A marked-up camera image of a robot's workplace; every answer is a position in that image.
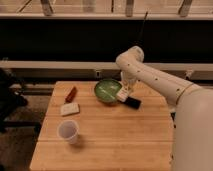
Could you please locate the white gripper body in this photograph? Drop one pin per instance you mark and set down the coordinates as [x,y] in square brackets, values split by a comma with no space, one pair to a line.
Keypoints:
[128,81]

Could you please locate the white plastic bottle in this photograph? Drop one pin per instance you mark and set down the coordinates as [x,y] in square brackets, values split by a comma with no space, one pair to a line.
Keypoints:
[123,94]

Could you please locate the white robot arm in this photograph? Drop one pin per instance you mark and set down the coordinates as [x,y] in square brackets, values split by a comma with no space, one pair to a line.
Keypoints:
[192,148]

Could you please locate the green ceramic bowl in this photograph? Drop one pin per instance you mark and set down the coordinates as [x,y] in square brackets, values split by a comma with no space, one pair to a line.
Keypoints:
[106,89]

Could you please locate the black rectangular block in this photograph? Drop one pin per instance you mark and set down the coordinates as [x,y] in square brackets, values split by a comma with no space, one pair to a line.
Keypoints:
[132,102]

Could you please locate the red-brown bar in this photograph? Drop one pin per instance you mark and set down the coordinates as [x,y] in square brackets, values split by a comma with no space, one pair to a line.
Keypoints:
[71,95]

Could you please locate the white sponge block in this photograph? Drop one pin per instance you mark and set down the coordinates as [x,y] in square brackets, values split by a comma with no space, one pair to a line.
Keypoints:
[69,109]

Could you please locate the clear plastic cup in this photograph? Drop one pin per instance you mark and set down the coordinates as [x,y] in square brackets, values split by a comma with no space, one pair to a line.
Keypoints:
[68,130]

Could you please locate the black chair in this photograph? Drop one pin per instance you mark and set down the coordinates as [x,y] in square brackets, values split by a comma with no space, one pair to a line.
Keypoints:
[9,101]

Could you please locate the wall outlet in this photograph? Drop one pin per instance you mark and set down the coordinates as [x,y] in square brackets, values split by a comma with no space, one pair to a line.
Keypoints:
[98,74]

